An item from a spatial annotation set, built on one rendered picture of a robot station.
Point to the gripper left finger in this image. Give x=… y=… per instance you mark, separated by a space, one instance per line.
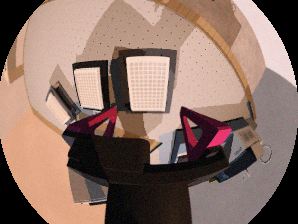
x=89 y=124

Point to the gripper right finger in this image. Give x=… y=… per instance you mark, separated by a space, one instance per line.
x=214 y=132

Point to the white well plate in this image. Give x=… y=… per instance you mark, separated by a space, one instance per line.
x=57 y=109
x=145 y=76
x=95 y=101

